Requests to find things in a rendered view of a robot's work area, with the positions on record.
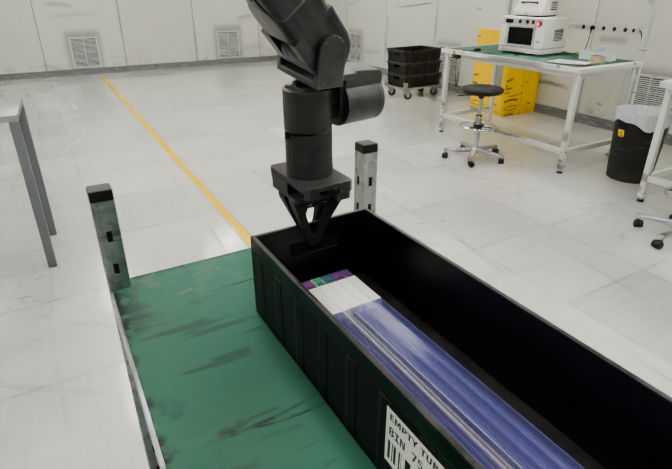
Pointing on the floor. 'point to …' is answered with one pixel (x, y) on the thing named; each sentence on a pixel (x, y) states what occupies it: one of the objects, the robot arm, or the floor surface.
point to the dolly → (413, 69)
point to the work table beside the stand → (12, 108)
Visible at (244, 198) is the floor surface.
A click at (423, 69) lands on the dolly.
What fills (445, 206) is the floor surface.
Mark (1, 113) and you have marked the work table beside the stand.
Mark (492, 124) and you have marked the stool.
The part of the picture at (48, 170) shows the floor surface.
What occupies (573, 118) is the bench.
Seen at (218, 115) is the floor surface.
